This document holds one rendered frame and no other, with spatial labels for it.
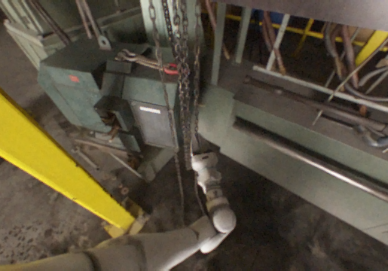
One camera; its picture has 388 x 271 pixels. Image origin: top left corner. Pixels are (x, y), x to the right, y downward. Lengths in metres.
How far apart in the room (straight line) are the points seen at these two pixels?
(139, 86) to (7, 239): 1.34
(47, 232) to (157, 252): 1.24
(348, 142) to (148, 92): 0.97
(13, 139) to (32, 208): 1.20
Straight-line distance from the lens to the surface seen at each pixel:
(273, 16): 3.62
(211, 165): 0.65
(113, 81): 0.87
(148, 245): 0.40
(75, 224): 1.50
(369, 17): 0.88
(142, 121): 0.88
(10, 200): 1.88
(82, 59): 0.99
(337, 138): 1.08
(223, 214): 0.57
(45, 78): 1.14
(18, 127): 0.57
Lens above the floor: 1.25
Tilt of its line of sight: 51 degrees down
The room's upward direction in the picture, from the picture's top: 1 degrees counter-clockwise
